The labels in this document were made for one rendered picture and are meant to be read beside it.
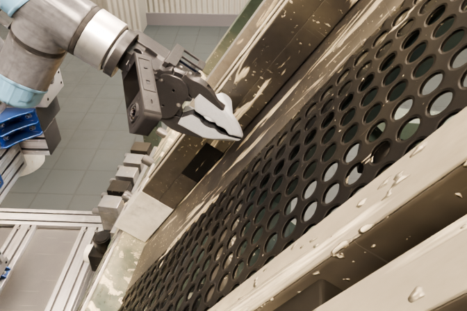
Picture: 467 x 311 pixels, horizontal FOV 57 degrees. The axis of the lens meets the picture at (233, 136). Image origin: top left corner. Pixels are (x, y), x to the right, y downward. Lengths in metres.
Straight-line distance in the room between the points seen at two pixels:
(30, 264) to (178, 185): 1.19
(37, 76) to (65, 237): 1.33
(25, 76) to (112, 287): 0.41
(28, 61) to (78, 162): 2.03
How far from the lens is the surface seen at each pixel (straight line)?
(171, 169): 0.76
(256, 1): 1.35
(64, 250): 1.89
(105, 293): 0.84
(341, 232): 0.17
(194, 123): 0.61
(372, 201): 0.16
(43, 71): 0.65
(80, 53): 0.61
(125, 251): 0.89
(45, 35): 0.62
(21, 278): 1.86
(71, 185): 2.51
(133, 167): 1.29
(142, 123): 0.53
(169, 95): 0.59
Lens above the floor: 1.57
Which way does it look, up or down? 35 degrees down
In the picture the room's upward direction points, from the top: straight up
